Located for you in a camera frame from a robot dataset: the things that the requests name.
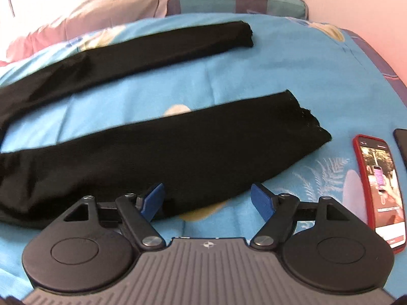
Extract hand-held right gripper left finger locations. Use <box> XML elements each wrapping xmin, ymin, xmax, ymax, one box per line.
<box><xmin>62</xmin><ymin>182</ymin><xmax>166</xmax><ymax>250</ymax></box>

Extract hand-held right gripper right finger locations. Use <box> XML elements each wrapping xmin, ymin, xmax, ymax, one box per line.
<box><xmin>250</xmin><ymin>182</ymin><xmax>349</xmax><ymax>250</ymax></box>

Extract black pants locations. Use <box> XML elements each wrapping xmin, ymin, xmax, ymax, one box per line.
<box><xmin>0</xmin><ymin>21</ymin><xmax>333</xmax><ymax>230</ymax></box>

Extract red case smartphone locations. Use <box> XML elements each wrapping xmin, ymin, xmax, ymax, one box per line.
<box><xmin>352</xmin><ymin>134</ymin><xmax>407</xmax><ymax>255</ymax></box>

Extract blue floral bed sheet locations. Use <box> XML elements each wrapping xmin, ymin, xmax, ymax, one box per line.
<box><xmin>0</xmin><ymin>13</ymin><xmax>407</xmax><ymax>297</ymax></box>

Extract dark smartphone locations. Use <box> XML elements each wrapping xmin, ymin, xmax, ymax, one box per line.
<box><xmin>393</xmin><ymin>128</ymin><xmax>407</xmax><ymax>166</ymax></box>

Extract pale pink pillow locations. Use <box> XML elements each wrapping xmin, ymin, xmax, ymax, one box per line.
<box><xmin>28</xmin><ymin>0</ymin><xmax>174</xmax><ymax>53</ymax></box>

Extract pink red blanket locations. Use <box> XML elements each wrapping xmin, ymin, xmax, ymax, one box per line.
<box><xmin>0</xmin><ymin>30</ymin><xmax>43</xmax><ymax>68</ymax></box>

